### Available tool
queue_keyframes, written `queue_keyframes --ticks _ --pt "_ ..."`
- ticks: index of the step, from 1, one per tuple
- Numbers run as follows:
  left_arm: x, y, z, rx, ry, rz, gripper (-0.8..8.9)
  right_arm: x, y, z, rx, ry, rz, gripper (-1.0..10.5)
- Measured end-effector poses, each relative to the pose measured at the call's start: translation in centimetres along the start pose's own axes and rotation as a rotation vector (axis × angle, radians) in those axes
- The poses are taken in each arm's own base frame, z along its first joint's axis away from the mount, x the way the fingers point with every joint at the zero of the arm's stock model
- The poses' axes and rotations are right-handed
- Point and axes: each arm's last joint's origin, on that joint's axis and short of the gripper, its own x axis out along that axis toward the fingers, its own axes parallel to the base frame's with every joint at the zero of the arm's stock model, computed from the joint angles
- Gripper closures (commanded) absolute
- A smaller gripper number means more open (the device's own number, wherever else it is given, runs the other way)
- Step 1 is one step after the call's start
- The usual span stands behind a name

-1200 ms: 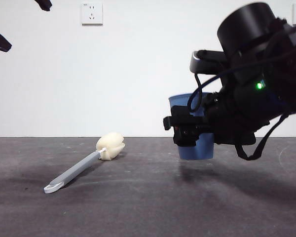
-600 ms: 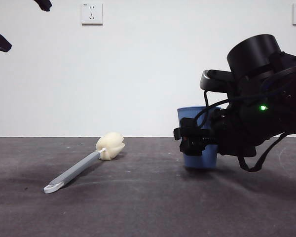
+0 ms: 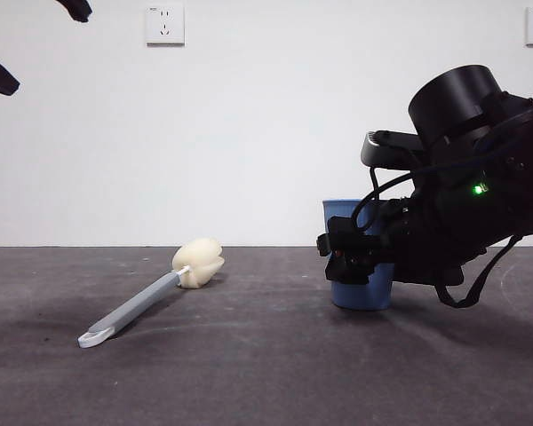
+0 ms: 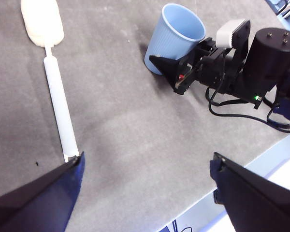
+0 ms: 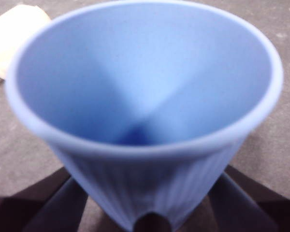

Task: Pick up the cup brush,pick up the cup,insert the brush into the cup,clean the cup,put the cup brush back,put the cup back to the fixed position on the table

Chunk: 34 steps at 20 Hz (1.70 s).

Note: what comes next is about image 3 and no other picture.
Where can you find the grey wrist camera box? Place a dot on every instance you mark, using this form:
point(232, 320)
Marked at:
point(386, 151)

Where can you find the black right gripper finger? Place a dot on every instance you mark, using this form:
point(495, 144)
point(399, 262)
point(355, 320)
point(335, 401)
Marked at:
point(351, 257)

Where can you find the blue ribbed plastic cup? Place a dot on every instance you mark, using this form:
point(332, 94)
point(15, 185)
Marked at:
point(360, 297)

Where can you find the cup brush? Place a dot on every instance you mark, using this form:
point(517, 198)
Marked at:
point(133, 306)

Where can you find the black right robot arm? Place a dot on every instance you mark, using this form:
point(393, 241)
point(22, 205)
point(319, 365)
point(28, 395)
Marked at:
point(462, 97)

